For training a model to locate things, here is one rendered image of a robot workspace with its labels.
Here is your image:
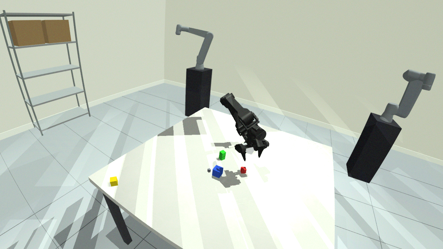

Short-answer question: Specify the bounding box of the yellow cube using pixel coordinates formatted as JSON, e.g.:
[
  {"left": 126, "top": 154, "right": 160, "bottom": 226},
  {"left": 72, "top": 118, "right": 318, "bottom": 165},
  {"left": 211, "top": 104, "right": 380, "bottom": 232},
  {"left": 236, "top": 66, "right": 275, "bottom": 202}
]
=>
[{"left": 110, "top": 176, "right": 118, "bottom": 186}]

